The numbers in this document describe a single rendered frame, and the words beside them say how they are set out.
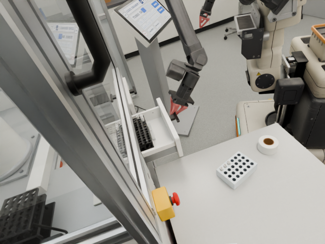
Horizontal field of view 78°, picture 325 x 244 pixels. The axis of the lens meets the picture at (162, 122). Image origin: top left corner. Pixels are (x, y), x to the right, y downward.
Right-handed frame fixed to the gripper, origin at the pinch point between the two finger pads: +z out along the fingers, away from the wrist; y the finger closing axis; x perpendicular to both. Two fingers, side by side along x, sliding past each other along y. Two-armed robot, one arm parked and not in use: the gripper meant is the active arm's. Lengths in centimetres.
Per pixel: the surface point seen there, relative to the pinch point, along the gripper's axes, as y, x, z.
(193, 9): -127, -305, -45
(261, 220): -18.4, 46.2, 4.7
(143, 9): 3, -99, -26
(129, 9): 14, -90, -23
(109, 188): 34, 50, -14
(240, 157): -20.0, 25.3, -1.7
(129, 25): 14, -78, -15
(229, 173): -14.7, 29.8, 2.4
